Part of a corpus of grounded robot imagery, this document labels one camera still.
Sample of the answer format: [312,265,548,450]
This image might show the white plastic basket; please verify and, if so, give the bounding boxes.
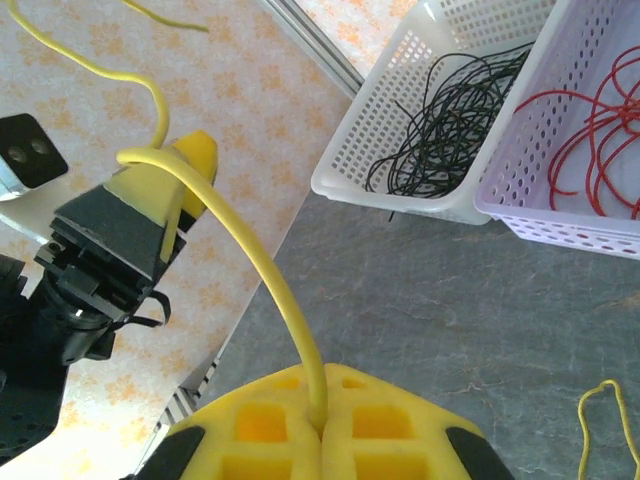
[310,0,559,226]

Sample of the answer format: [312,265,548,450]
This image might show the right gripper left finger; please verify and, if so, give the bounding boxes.
[119,363,326,480]

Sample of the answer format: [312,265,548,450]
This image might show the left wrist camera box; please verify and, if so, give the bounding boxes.
[0,113,70,202]

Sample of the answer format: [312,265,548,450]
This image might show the left aluminium post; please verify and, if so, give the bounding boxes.
[257,0,367,97]

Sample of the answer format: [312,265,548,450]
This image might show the left aluminium side rail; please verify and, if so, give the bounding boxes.
[152,344,224,454]

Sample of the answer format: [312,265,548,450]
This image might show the lilac plastic basket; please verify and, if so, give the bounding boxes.
[473,0,640,261]

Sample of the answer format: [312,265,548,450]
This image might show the coiled red cables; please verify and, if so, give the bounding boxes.
[514,44,640,221]

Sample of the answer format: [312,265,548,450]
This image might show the yellow cable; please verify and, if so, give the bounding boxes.
[577,378,640,480]
[7,0,332,432]

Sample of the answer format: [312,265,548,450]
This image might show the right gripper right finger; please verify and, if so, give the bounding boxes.
[317,362,516,480]

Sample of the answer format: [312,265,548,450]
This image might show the coiled black cables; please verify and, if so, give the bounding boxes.
[364,42,536,224]

